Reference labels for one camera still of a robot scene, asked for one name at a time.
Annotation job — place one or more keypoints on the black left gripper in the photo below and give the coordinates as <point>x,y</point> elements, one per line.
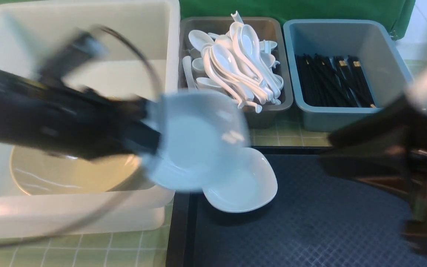
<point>62,120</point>

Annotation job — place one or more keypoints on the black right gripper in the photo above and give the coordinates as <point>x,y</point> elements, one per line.
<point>386,150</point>

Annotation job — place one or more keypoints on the beige noodle bowl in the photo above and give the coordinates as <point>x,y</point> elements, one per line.
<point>38,173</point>

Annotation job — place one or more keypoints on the white square dish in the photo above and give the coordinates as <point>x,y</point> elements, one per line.
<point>203,137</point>
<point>250,186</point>

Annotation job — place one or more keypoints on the pile of black chopsticks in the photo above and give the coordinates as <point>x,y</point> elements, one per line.
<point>333,82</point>

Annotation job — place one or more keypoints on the blue chopstick bin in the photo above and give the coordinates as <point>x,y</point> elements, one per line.
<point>385,71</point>

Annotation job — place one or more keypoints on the black serving tray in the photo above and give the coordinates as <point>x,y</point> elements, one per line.
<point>313,221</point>

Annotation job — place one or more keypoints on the green cloth backdrop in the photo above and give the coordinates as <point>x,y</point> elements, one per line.
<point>394,15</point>

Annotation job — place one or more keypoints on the large white plastic tub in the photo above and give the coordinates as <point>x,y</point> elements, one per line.
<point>141,62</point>

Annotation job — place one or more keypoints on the pile of white spoons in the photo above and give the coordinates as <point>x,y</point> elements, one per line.
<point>228,56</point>

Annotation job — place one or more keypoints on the grey spoon bin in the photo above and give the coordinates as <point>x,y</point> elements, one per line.
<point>266,28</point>

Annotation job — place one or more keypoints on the green checked tablecloth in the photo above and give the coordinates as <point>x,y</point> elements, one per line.
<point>141,249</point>

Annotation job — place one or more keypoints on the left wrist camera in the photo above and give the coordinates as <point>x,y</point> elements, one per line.
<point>78,50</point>

